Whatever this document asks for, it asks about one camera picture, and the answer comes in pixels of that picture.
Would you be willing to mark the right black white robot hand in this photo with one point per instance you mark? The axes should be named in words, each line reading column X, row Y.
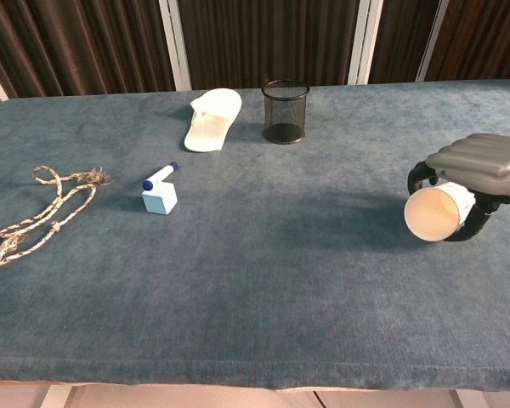
column 480, row 166

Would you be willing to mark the blue table cloth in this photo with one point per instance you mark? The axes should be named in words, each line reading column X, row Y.
column 255, row 276

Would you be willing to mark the white marker with blue cap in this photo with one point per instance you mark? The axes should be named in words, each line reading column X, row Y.
column 161, row 174

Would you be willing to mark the white paper cup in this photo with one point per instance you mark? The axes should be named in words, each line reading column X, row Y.
column 429, row 212

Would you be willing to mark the dark brown curtain panel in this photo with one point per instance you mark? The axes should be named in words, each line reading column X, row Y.
column 484, row 38
column 399, row 42
column 81, row 47
column 268, row 42

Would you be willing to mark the black mesh pen holder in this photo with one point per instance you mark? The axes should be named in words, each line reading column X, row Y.
column 285, row 115

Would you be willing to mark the light blue cube block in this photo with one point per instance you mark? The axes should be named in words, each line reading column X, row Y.
column 159, row 203

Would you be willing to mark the white disposable slipper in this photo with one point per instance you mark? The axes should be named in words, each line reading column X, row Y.
column 210, row 123

